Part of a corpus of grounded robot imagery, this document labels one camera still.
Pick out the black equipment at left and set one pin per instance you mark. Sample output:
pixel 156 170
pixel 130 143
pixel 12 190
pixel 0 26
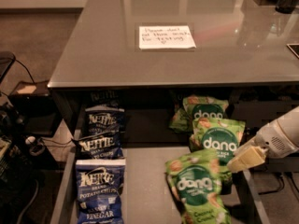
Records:
pixel 20 182

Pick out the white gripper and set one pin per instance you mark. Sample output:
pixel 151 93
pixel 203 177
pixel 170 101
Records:
pixel 271 140

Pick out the middle blue kettle chip bag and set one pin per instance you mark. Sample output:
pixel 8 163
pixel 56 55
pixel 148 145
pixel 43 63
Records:
pixel 106 145

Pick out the green dang chip bag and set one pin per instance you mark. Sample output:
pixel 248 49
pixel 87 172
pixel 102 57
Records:
pixel 224 135
pixel 195 107
pixel 195 182

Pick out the open grey drawer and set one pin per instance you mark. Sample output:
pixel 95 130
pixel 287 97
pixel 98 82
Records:
pixel 146 197

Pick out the white handwritten paper note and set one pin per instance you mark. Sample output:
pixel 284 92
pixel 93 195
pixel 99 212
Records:
pixel 165 37

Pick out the rear blue kettle chip bag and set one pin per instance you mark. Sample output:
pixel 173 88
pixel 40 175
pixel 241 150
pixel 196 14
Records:
pixel 101 118

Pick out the dark phone on counter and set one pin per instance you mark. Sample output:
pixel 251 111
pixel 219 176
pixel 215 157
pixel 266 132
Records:
pixel 294 48

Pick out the blue kettle chip bag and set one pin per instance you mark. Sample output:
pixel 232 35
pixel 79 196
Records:
pixel 99 185
pixel 101 118
pixel 106 145

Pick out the front blue kettle chip bag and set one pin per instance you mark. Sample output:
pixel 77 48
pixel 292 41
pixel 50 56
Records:
pixel 99 185

